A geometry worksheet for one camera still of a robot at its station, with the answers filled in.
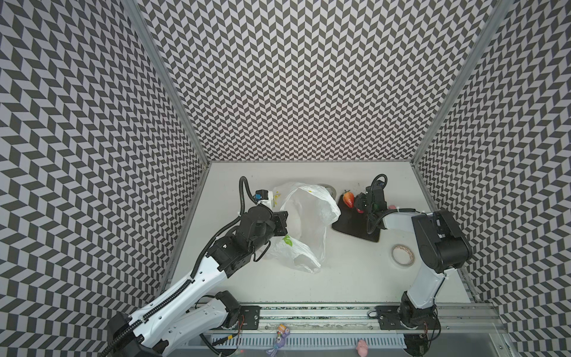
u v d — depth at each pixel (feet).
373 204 2.53
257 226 1.70
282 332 2.22
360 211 3.21
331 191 3.41
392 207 3.27
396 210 2.17
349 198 3.23
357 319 2.47
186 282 1.44
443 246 1.63
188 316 1.78
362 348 2.18
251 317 2.37
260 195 2.04
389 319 2.40
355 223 3.13
